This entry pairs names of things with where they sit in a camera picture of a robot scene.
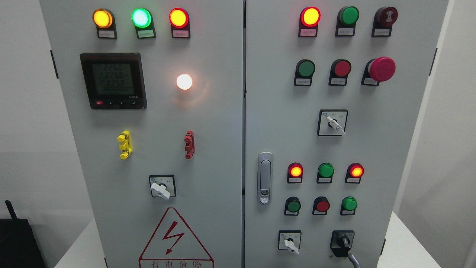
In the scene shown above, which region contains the black knob selector switch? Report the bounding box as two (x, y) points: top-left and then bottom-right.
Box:
(330, 230), (355, 258)

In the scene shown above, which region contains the red terminal connector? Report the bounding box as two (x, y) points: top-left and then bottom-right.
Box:
(184, 130), (195, 160)

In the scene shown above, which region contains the red lit indicator lower left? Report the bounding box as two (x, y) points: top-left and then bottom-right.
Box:
(287, 162), (304, 184)

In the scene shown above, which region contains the white lit indicator lamp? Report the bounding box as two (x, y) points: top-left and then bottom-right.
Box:
(176, 74), (193, 90)

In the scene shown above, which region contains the green push button lower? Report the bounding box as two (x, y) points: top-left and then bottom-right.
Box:
(284, 197), (301, 216)

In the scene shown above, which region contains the green push button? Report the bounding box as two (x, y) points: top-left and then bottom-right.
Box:
(293, 59), (316, 87)
(284, 197), (301, 216)

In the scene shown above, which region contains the green push button upper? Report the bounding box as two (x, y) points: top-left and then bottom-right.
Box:
(293, 59), (316, 87)

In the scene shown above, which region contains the green indicator lower middle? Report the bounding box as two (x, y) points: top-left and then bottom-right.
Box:
(316, 163), (334, 184)

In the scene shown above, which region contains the left grey cabinet door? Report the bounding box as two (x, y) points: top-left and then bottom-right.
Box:
(40, 0), (244, 268)

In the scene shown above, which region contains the grey cabinet door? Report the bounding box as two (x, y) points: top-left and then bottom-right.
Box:
(242, 0), (448, 268)
(40, 0), (244, 268)

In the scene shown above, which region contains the right grey cabinet door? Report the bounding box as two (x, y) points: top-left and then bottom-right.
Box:
(242, 0), (448, 268)

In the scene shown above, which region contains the red push button lower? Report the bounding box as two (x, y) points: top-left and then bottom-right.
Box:
(312, 196), (330, 216)

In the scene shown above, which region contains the red push button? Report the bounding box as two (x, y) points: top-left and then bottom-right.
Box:
(328, 59), (351, 86)
(312, 196), (330, 216)

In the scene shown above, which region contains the yellow terminal connector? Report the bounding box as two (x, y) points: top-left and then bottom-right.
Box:
(117, 130), (133, 160)

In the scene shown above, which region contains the red push button upper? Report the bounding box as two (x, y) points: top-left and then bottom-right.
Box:
(328, 59), (351, 86)

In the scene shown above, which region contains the red indicator lower right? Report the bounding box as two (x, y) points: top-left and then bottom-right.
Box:
(345, 163), (364, 184)

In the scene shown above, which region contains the red electrical hazard warning sign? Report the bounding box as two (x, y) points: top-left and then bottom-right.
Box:
(138, 207), (215, 268)

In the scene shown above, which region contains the red lit indicator light left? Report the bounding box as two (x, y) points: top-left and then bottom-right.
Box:
(169, 7), (190, 39)

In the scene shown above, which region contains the green indicator bottom right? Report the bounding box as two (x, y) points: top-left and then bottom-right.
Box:
(340, 196), (358, 216)

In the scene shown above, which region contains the black digital power meter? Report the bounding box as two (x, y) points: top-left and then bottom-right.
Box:
(80, 52), (147, 110)

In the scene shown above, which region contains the red lit indicator top right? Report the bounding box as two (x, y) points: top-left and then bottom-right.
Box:
(299, 6), (321, 38)

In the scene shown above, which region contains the green lit indicator light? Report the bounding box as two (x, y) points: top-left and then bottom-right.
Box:
(131, 7), (156, 39)

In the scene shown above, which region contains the red emergency stop button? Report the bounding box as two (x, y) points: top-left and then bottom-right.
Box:
(361, 57), (396, 86)

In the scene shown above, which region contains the green indicator top right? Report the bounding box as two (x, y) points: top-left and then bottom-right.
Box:
(335, 6), (359, 37)

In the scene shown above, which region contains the yellow indicator light top left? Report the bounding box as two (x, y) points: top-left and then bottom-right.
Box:
(92, 9), (117, 39)

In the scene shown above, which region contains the dark red buzzer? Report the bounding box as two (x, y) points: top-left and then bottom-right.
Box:
(371, 7), (398, 37)

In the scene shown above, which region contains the black device with antenna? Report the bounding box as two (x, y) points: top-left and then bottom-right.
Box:
(0, 200), (46, 268)

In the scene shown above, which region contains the silver door latch handle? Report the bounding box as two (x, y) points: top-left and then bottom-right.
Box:
(257, 151), (273, 205)

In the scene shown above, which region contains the left white selector switch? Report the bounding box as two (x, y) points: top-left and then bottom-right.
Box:
(148, 174), (177, 200)

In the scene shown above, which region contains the white selector switch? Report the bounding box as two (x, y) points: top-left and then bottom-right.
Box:
(278, 230), (302, 255)
(148, 174), (177, 200)
(317, 109), (348, 136)

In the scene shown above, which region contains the upper right white selector switch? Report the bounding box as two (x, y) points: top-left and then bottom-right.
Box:
(317, 109), (348, 136)

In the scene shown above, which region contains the bottom white selector switch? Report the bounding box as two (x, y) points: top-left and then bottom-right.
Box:
(278, 230), (302, 255)

